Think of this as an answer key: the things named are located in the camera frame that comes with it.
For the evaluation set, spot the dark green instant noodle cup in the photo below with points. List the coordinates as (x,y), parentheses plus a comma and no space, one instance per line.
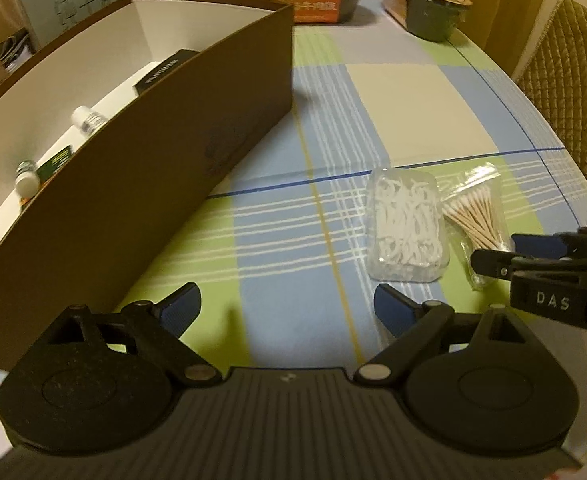
(428,15)

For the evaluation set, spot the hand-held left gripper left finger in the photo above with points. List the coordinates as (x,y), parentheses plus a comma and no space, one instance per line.
(181,305)

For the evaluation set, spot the clear box of floss picks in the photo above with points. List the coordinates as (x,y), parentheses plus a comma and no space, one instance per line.
(408,225)

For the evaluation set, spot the black shaver box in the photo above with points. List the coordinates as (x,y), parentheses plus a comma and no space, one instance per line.
(166,72)

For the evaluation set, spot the green card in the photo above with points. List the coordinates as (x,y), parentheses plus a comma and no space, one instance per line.
(56,162)

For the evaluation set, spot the bag of cotton swabs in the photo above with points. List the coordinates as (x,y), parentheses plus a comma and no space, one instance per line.
(478,215)

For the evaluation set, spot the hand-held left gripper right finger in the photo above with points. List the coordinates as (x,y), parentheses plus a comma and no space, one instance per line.
(396,310)

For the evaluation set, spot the quilted chair back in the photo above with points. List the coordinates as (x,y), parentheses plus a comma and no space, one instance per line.
(573,95)

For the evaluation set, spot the yellow curtain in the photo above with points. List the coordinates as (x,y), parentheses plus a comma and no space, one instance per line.
(493,5)

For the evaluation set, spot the white medicine bottle green label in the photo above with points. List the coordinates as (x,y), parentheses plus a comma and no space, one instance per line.
(27,180)

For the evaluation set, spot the plaid cloth covered desktop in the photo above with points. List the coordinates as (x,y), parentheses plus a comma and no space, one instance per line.
(398,110)

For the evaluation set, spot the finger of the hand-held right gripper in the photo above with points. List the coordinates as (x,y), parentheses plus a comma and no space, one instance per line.
(538,245)
(493,262)

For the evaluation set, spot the blue white milk carton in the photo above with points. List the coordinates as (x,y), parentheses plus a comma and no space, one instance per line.
(88,5)

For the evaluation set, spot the large brown cardboard box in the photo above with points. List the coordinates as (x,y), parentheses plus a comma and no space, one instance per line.
(148,185)

